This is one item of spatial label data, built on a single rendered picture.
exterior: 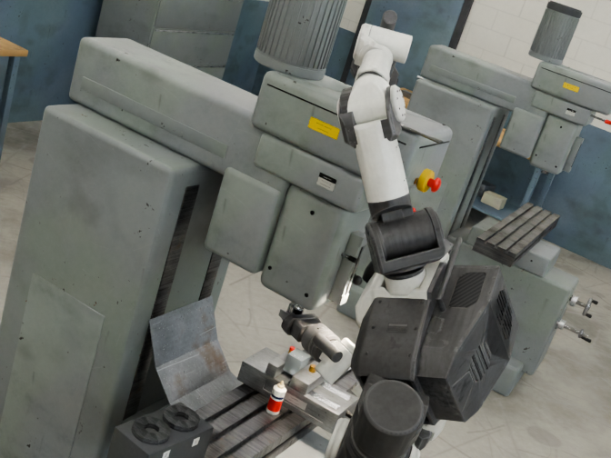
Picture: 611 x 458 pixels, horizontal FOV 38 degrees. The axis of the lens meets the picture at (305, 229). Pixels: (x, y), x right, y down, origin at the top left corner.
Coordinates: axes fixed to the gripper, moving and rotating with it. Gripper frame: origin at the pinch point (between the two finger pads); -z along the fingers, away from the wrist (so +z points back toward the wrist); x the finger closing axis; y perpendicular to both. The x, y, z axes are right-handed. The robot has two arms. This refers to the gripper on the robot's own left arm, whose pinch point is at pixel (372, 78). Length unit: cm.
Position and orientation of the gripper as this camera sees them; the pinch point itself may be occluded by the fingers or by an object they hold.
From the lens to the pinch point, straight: 230.7
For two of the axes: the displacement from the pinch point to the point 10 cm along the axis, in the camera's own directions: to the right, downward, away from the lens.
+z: 0.3, -1.9, -9.8
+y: 3.2, -9.3, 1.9
